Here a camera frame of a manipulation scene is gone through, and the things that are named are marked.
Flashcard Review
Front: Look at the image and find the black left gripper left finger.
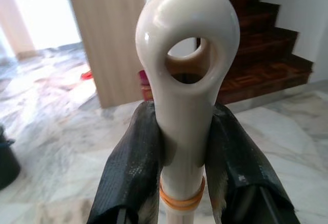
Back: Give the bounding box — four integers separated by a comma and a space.
88, 100, 165, 224

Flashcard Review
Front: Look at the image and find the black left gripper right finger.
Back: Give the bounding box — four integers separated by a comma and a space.
203, 101, 302, 224

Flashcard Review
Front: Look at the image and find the orange rubber band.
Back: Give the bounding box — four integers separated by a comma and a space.
158, 176, 206, 212

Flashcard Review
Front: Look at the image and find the pink and red container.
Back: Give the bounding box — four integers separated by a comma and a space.
138, 69, 155, 103

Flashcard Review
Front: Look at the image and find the dark wooden staircase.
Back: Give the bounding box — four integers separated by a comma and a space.
196, 0, 315, 106

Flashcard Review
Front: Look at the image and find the black plastic bucket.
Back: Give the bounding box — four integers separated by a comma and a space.
0, 124, 22, 192

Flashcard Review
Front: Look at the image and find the light wooden panel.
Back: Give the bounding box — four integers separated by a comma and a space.
63, 0, 154, 110

